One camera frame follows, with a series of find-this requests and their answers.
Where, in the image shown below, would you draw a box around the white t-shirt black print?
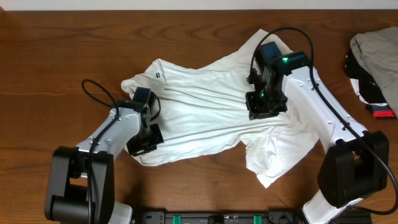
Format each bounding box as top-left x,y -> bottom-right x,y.
121,30 -> 318,187

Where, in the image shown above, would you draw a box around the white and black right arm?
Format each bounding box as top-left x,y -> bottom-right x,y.
246,46 -> 389,223

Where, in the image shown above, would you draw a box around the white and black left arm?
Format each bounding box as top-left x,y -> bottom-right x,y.
44,98 -> 164,223

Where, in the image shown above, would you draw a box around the black red folded garment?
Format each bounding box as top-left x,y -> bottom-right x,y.
345,50 -> 397,119

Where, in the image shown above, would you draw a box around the grey folded garment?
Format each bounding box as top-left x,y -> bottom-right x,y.
349,26 -> 397,113

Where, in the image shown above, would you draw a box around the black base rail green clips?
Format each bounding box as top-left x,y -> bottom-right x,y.
132,209 -> 309,224

